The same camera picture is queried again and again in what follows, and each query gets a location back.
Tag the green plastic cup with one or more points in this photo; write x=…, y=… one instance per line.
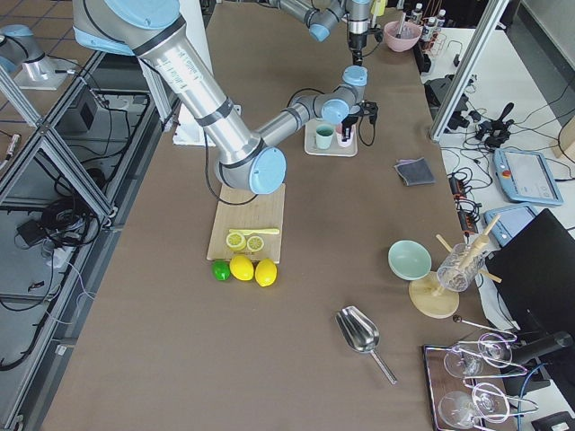
x=323, y=136

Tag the clear glass mug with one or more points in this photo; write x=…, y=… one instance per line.
x=453, y=275

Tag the yellow lemon left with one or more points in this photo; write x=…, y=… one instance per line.
x=242, y=268

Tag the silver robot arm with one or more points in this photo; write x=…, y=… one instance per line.
x=321, y=22
x=155, y=33

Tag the yellow cup on rack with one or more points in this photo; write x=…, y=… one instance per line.
x=378, y=7

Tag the pink bowl with ice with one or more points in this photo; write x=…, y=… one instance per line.
x=400, y=42

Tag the green bowl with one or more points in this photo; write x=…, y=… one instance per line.
x=409, y=260

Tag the bamboo cutting board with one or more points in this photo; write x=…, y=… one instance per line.
x=266, y=211

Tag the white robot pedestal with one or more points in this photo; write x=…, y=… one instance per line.
x=188, y=132

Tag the steel ice scoop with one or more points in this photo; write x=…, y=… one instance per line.
x=362, y=336

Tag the pink plastic cup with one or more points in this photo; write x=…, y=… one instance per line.
x=345, y=136

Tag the halved lemon piece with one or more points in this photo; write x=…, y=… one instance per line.
x=236, y=241
x=254, y=243

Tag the grey folded cloth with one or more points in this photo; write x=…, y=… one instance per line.
x=414, y=172

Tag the green lime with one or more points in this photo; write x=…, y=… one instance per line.
x=220, y=270

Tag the wooden cup tree stand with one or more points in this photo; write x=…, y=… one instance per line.
x=433, y=300

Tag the yellow lemon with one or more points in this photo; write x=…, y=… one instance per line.
x=242, y=268
x=266, y=273

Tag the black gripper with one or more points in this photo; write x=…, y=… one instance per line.
x=357, y=41
x=349, y=122

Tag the wine glass rack tray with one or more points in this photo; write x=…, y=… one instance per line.
x=464, y=383

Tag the yellow plastic knife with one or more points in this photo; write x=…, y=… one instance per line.
x=268, y=231

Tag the yellow lemon right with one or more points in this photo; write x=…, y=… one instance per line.
x=266, y=273

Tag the steel muddler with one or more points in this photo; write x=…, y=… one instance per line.
x=399, y=29

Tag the teach pendant tablet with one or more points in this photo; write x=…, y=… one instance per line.
x=524, y=176

